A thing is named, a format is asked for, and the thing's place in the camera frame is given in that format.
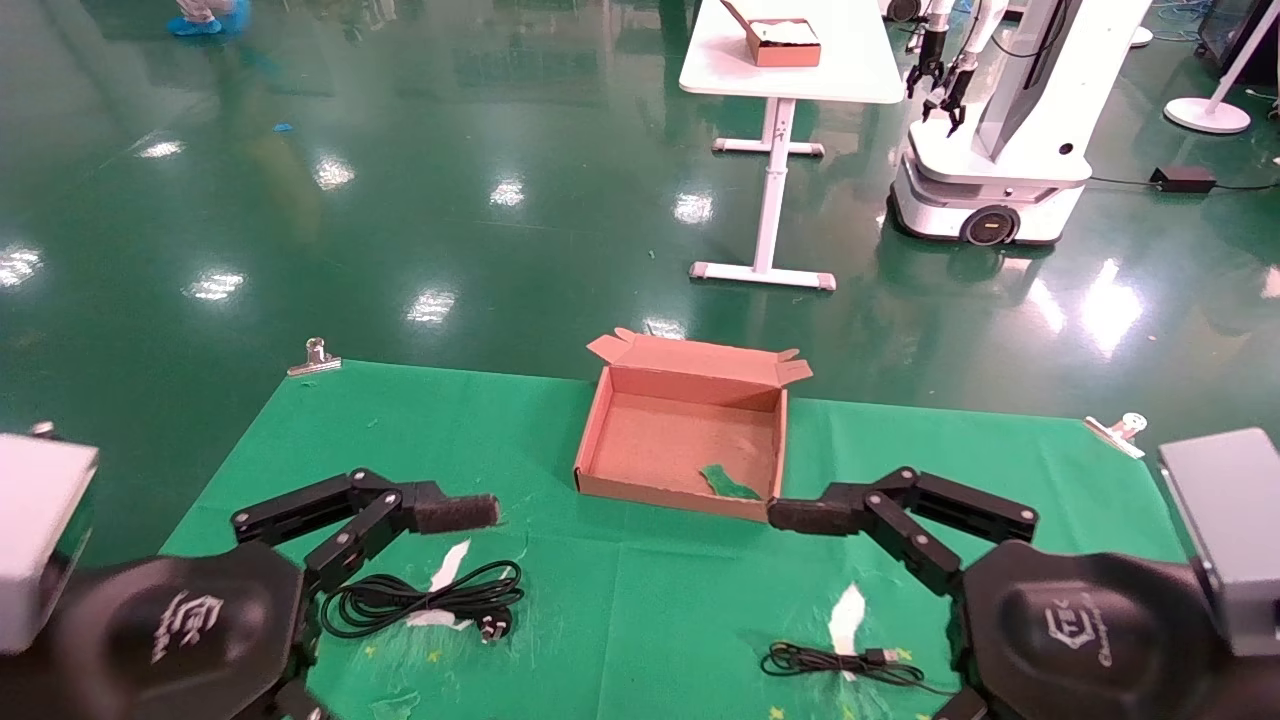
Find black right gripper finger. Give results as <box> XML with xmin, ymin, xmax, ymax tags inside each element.
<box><xmin>768</xmin><ymin>467</ymin><xmax>1039</xmax><ymax>544</ymax></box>
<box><xmin>770</xmin><ymin>496</ymin><xmax>967</xmax><ymax>597</ymax></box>

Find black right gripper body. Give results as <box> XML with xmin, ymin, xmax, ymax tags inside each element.
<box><xmin>935</xmin><ymin>543</ymin><xmax>1280</xmax><ymax>720</ymax></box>

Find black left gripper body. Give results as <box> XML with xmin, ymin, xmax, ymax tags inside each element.
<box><xmin>0</xmin><ymin>543</ymin><xmax>331</xmax><ymax>720</ymax></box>

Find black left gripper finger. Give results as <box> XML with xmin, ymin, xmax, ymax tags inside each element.
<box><xmin>231</xmin><ymin>468</ymin><xmax>501</xmax><ymax>546</ymax></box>
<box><xmin>303</xmin><ymin>488</ymin><xmax>501</xmax><ymax>598</ymax></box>

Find black wired computer mouse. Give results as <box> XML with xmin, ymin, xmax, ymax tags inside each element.
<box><xmin>762</xmin><ymin>642</ymin><xmax>961</xmax><ymax>698</ymax></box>

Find black power cable with plug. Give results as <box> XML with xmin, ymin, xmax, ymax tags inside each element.
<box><xmin>320</xmin><ymin>560</ymin><xmax>526</xmax><ymax>644</ymax></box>

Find open brown cardboard box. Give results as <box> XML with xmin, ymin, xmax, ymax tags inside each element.
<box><xmin>573</xmin><ymin>327</ymin><xmax>814</xmax><ymax>523</ymax></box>

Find small brown cardboard box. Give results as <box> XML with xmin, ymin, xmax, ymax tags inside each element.
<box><xmin>720</xmin><ymin>0</ymin><xmax>823</xmax><ymax>69</ymax></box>

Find green table cloth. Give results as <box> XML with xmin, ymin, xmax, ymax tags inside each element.
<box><xmin>160</xmin><ymin>358</ymin><xmax>1191</xmax><ymax>720</ymax></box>

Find white wheeled robot body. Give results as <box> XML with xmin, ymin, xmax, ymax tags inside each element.
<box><xmin>888</xmin><ymin>0</ymin><xmax>1153</xmax><ymax>248</ymax></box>

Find black power brick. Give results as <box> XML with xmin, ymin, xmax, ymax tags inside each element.
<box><xmin>1150</xmin><ymin>165</ymin><xmax>1218</xmax><ymax>195</ymax></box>

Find black background robot gripper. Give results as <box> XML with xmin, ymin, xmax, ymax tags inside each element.
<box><xmin>905</xmin><ymin>28</ymin><xmax>948</xmax><ymax>99</ymax></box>
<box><xmin>920</xmin><ymin>55</ymin><xmax>979</xmax><ymax>138</ymax></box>

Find white floor stand base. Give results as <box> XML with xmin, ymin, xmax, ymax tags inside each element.
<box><xmin>1165</xmin><ymin>0</ymin><xmax>1280</xmax><ymax>135</ymax></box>

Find white table with legs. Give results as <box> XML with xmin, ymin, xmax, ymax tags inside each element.
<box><xmin>678</xmin><ymin>0</ymin><xmax>906</xmax><ymax>293</ymax></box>

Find dark cabinet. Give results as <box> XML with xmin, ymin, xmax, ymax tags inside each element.
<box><xmin>1197</xmin><ymin>0</ymin><xmax>1280</xmax><ymax>86</ymax></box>

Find thin black floor cable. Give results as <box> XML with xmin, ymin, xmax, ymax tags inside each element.
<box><xmin>1088</xmin><ymin>176</ymin><xmax>1280</xmax><ymax>192</ymax></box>

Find blue floor cables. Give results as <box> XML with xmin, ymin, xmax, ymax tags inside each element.
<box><xmin>1150</xmin><ymin>0</ymin><xmax>1213</xmax><ymax>43</ymax></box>

